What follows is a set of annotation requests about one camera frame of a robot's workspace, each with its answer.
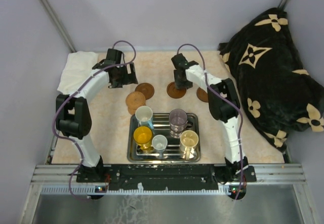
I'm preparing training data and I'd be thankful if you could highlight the yellow cup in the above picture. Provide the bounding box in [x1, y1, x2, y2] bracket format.
[133, 126, 153, 150]

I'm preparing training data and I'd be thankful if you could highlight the white and blue cup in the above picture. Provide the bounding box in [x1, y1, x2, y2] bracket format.
[135, 106, 154, 130]

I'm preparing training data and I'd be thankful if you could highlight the purple cable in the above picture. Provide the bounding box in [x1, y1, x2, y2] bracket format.
[52, 40, 137, 202]
[175, 44, 248, 201]

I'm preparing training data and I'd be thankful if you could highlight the wooden coaster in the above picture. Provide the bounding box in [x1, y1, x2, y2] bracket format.
[135, 83, 155, 100]
[167, 82, 186, 99]
[196, 88, 208, 102]

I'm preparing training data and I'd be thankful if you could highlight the small clear grey cup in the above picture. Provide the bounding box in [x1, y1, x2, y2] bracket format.
[152, 135, 168, 158]

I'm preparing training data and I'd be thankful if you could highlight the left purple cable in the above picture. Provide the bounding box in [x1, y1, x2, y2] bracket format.
[52, 40, 137, 202]

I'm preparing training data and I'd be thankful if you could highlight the purple glass mug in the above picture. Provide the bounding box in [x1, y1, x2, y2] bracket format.
[169, 109, 193, 138]

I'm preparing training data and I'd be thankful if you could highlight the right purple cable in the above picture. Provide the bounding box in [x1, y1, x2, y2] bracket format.
[175, 44, 248, 201]

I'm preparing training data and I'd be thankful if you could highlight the black floral blanket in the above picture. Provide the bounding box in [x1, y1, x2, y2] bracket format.
[218, 8, 323, 152]

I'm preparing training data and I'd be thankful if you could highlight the cream mug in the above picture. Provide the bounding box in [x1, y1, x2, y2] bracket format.
[180, 130, 199, 160]

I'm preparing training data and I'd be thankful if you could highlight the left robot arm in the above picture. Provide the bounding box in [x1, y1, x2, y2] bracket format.
[52, 48, 138, 182]

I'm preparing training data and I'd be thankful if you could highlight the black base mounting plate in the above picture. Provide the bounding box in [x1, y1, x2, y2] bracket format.
[76, 164, 256, 191]

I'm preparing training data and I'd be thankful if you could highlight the woven coaster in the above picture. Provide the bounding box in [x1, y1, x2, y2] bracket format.
[128, 107, 137, 115]
[126, 91, 146, 109]

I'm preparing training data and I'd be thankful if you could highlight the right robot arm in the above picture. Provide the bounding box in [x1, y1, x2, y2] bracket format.
[171, 53, 249, 184]

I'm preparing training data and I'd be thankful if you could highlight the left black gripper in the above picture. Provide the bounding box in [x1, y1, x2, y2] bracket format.
[111, 62, 138, 88]

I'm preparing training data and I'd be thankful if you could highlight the aluminium rail frame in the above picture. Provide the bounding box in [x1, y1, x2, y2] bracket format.
[21, 164, 320, 223]

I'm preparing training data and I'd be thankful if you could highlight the white folded cloth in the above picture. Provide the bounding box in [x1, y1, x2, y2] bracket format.
[57, 51, 99, 95]

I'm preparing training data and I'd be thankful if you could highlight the steel tray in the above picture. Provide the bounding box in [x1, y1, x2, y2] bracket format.
[127, 113, 201, 164]

